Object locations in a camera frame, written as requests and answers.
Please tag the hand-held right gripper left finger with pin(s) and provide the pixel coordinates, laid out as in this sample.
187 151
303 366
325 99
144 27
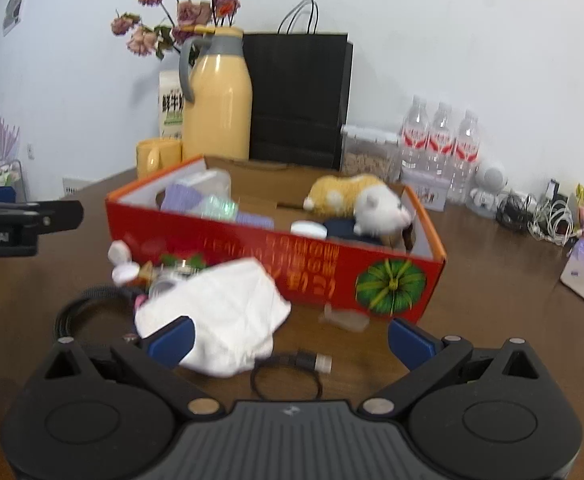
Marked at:
172 342

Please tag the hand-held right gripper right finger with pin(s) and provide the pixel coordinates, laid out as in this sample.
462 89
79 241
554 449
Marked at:
412 345

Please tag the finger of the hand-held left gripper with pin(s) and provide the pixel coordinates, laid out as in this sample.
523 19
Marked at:
59 215

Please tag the white cloth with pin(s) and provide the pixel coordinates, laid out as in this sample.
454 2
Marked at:
222 310

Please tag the small white round cap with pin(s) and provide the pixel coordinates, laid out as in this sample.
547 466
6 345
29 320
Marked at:
125 274
119 252

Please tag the orange cardboard box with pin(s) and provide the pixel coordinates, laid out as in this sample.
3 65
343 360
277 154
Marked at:
297 270

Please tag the translucent plastic container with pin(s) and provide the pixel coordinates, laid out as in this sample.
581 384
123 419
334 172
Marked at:
207 182

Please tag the yellow and white plush toy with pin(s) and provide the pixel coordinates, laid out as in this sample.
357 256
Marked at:
337 195

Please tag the small translucent bottle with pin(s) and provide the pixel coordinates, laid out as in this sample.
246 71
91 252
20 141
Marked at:
344 320

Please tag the yellow mug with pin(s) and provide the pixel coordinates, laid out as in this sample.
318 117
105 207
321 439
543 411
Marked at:
159 157

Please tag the purple plastic item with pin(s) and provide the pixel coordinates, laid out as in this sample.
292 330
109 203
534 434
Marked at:
179 197

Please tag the dark blue cloth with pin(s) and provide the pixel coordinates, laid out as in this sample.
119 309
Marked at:
339 227

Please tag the pale green translucent item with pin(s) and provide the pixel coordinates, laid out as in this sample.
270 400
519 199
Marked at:
219 207

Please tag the white round jar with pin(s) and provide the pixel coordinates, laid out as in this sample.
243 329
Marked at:
309 230

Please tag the white tin box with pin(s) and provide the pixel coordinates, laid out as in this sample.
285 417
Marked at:
424 190

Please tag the white milk carton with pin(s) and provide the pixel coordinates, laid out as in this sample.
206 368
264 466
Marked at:
171 105

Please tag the white robot toy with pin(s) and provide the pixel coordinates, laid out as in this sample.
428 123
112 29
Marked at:
489 185

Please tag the clear container of seeds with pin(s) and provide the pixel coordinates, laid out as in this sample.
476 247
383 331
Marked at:
369 157

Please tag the yellow thermos jug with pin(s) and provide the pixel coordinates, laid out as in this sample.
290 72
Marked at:
219 105

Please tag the clear water bottle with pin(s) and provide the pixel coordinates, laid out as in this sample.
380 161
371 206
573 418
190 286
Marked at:
442 140
466 155
414 135

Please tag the black charger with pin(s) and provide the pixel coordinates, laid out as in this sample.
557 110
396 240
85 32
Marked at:
554 192

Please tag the dried pink flower bouquet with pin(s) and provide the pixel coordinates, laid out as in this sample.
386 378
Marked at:
192 10

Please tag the black paper bag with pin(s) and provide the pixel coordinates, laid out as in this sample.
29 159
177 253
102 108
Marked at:
297 95

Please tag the white wall vent plate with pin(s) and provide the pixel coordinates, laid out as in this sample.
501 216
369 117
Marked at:
78 186

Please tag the white wall outlet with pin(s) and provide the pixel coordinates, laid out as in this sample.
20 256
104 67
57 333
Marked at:
30 151

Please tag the purple flower wall sticker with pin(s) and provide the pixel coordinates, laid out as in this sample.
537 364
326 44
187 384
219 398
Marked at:
8 135

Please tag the wall poster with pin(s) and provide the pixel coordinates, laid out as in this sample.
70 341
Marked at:
14 7

